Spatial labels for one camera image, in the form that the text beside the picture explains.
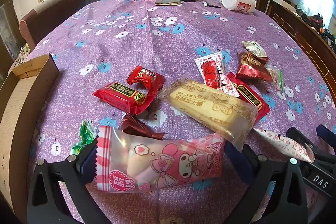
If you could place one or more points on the dark brown snack wrapper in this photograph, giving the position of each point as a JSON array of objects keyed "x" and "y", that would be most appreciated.
[{"x": 134, "y": 127}]

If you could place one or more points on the dark glass-panel door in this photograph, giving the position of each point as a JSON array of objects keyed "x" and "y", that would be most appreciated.
[{"x": 8, "y": 29}]

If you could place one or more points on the purple floral tablecloth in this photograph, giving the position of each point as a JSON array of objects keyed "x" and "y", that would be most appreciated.
[{"x": 183, "y": 37}]

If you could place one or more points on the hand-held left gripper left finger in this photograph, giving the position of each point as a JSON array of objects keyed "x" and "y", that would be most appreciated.
[{"x": 88, "y": 162}]

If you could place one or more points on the beige small snack packet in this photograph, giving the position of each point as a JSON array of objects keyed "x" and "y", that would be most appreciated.
[{"x": 253, "y": 47}]

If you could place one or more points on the pink cartoon snack packet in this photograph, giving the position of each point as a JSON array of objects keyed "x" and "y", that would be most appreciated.
[{"x": 157, "y": 161}]

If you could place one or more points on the white pink-print snack packet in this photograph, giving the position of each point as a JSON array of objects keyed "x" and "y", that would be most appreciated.
[{"x": 278, "y": 141}]

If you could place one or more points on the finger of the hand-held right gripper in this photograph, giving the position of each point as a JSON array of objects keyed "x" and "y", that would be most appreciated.
[
  {"x": 298, "y": 136},
  {"x": 326, "y": 136}
]

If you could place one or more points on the dark red shiny snack packet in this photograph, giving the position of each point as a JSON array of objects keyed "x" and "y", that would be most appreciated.
[{"x": 253, "y": 69}]

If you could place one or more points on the red rectangular snack packet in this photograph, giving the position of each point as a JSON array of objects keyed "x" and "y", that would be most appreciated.
[
  {"x": 118, "y": 95},
  {"x": 253, "y": 99}
]

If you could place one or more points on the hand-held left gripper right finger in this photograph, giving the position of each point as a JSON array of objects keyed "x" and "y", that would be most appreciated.
[{"x": 233, "y": 154}]

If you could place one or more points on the patterned cushion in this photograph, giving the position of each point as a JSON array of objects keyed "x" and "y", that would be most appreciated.
[{"x": 22, "y": 54}]

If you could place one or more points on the green candy wrapper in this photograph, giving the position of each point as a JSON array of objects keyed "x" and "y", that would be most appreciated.
[{"x": 85, "y": 137}]

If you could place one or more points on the red candy wrapper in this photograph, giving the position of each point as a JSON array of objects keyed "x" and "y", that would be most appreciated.
[{"x": 147, "y": 78}]

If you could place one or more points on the yellow biscuit packet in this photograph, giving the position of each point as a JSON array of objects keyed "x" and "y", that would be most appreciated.
[{"x": 204, "y": 103}]

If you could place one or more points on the clear packet with green strips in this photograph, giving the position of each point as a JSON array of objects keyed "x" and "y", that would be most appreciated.
[{"x": 274, "y": 73}]

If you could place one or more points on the brown armchair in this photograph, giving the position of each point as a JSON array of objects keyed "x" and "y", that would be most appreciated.
[{"x": 52, "y": 11}]

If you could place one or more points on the white and red sachet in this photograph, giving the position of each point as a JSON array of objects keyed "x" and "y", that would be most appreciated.
[{"x": 212, "y": 71}]

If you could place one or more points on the small black pen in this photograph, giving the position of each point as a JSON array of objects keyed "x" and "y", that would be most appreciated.
[{"x": 211, "y": 5}]

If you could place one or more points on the cardboard box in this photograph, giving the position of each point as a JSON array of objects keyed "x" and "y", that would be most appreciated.
[{"x": 23, "y": 108}]

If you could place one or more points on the wooden cabinet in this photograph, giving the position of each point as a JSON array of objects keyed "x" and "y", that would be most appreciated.
[{"x": 296, "y": 27}]

